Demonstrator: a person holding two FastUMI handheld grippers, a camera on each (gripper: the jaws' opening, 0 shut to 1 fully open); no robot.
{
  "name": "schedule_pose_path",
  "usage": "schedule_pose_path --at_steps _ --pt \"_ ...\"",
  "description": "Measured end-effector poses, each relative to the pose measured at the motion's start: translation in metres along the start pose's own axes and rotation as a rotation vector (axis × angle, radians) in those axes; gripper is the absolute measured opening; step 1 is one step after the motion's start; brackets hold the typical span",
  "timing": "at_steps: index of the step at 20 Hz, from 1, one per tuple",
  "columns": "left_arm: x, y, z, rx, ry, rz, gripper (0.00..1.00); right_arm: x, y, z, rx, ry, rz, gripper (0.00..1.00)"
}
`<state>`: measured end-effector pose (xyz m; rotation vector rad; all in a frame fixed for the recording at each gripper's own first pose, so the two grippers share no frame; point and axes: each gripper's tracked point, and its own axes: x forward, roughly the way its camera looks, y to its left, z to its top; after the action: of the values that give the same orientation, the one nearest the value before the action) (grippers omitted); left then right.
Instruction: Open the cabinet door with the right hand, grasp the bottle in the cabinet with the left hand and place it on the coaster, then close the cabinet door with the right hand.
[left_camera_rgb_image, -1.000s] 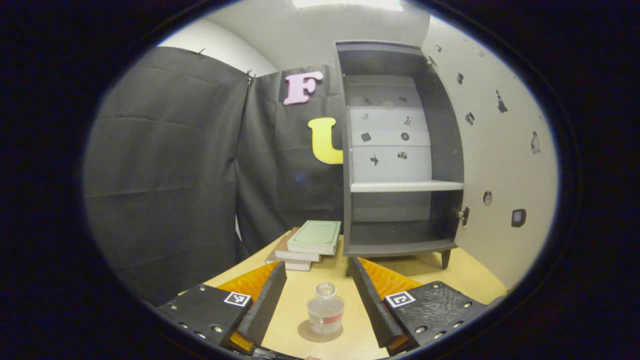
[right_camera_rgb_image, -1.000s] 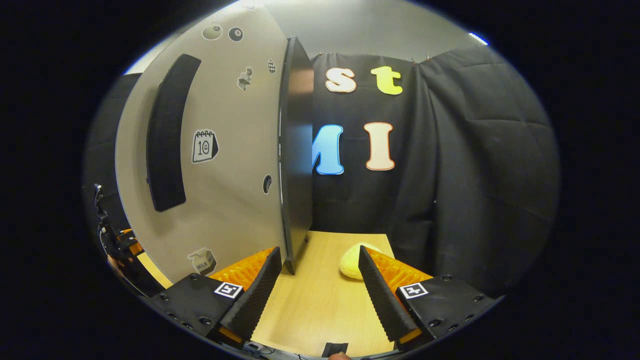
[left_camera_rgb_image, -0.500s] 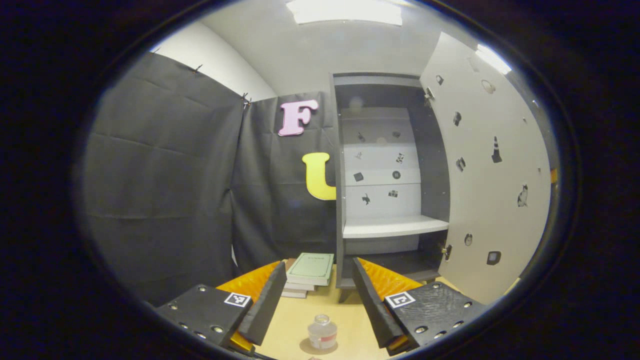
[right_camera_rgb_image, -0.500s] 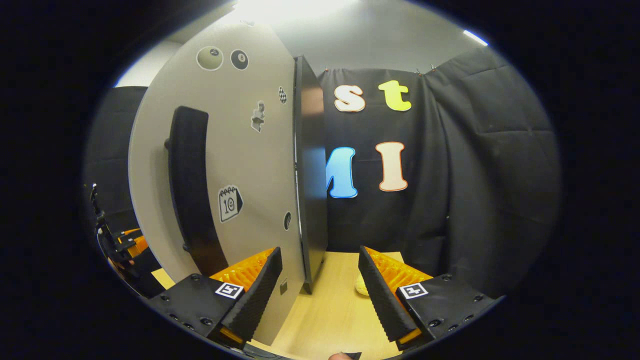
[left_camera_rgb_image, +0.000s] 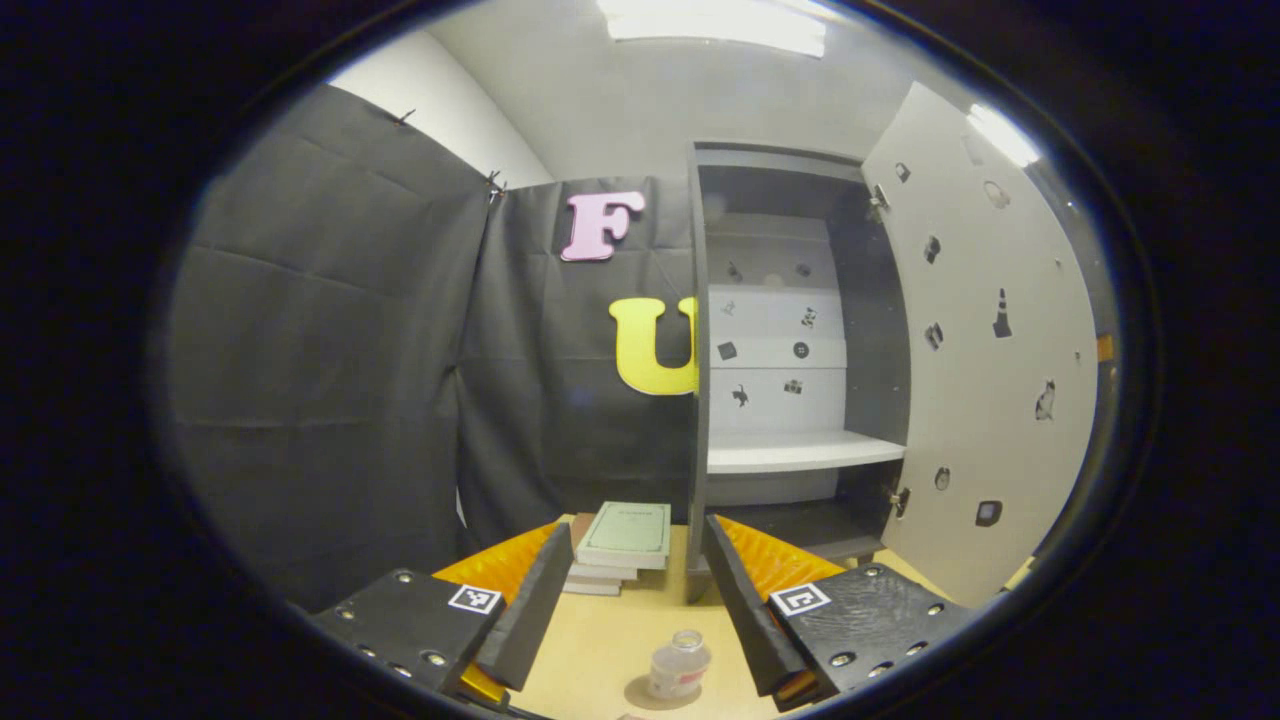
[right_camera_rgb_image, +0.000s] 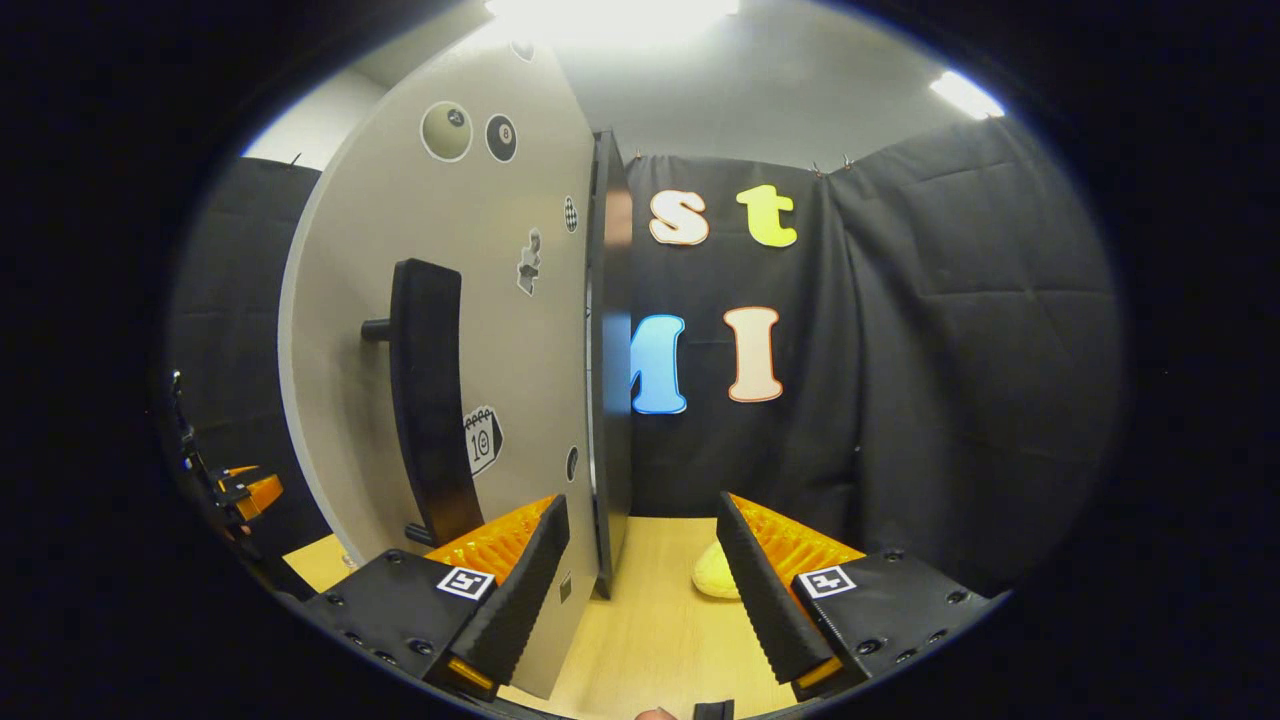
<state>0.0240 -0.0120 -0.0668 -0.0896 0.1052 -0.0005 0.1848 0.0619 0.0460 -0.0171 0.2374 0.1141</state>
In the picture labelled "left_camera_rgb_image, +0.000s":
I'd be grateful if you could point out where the clear bottle with red label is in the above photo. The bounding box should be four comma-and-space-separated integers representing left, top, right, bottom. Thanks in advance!
647, 630, 712, 701

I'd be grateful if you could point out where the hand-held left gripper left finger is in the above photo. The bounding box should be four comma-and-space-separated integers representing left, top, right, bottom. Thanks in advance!
310, 520, 576, 709

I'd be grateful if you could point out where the green notebook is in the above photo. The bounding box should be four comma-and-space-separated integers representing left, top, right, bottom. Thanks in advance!
575, 500, 673, 571

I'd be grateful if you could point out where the beige cabinet door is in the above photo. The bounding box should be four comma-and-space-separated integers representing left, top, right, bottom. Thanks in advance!
862, 80, 1101, 609

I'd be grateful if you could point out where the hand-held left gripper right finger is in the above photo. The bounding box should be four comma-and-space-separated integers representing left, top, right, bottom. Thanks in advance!
703, 514, 976, 711

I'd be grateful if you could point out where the black backdrop cloth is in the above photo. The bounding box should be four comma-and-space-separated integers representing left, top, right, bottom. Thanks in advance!
165, 85, 701, 611

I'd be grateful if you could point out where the small ceiling light panel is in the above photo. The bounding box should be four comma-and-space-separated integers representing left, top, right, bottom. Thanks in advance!
965, 103, 1041, 168

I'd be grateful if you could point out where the large ceiling light panel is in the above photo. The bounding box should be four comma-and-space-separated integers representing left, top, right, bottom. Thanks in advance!
597, 0, 829, 58

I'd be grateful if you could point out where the grey cabinet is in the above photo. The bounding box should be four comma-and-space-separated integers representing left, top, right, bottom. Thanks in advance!
685, 140, 913, 606

